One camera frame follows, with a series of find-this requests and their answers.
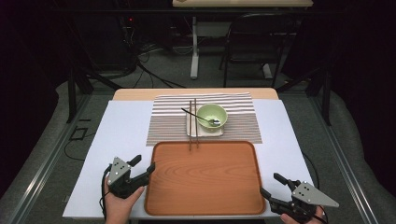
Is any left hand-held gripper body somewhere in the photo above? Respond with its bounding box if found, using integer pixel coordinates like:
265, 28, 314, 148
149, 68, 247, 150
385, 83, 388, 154
106, 156, 148, 200

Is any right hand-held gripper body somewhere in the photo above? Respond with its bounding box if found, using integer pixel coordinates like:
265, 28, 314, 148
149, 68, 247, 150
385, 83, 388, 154
269, 179, 340, 224

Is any wooden tray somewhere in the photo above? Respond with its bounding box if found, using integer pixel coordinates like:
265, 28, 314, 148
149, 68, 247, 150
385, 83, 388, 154
144, 140, 266, 217

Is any green bowl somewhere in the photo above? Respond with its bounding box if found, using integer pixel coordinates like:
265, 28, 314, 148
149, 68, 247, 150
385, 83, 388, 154
195, 103, 229, 134

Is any metal spoon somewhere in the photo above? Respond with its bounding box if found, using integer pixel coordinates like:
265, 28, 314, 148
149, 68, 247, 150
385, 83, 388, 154
180, 107, 222, 127

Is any person's right hand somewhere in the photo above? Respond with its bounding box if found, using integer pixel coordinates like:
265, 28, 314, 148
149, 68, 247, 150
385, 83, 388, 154
279, 204, 326, 224

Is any person's left hand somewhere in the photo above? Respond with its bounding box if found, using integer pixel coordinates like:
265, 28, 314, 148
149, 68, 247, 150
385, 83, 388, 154
103, 178, 147, 224

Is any striped placemat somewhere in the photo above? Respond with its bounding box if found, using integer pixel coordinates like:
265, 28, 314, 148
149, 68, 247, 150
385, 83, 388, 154
146, 91, 263, 147

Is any white square plate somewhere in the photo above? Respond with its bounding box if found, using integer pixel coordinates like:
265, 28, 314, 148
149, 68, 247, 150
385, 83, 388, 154
185, 106, 225, 138

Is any black metal stand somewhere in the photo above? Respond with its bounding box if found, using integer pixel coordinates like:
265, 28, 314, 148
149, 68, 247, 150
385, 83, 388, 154
276, 66, 332, 126
65, 66, 123, 124

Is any dark computer tower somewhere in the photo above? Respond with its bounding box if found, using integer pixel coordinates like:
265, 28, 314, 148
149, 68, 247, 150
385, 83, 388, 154
83, 13, 138, 73

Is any black folding chair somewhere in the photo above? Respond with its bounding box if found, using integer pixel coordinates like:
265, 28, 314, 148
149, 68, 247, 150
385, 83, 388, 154
219, 12, 298, 89

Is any black horizontal bar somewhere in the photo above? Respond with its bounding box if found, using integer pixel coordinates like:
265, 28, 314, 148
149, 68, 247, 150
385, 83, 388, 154
52, 7, 337, 16

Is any desk with white legs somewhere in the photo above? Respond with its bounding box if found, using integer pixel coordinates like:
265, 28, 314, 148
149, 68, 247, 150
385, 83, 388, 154
172, 0, 314, 80

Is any black floor cable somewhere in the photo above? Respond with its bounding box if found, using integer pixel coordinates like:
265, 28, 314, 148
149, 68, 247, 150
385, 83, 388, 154
301, 151, 321, 190
64, 132, 96, 162

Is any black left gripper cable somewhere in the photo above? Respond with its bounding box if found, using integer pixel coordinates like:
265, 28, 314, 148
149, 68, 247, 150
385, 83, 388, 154
98, 164, 113, 219

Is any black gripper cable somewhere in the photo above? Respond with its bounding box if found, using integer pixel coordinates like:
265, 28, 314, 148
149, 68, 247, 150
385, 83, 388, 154
320, 206, 330, 224
98, 164, 113, 219

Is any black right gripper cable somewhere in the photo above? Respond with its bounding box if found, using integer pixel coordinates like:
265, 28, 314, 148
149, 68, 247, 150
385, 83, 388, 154
320, 206, 330, 224

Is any aluminium floor rail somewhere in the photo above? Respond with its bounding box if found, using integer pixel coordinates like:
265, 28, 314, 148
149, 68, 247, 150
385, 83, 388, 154
309, 92, 381, 224
7, 92, 92, 224

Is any floor socket frame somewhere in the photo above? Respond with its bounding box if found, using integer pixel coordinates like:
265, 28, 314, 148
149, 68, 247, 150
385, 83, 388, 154
68, 126, 89, 142

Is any bundle of floor cables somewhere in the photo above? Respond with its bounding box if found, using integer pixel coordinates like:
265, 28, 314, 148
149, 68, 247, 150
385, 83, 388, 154
132, 41, 188, 90

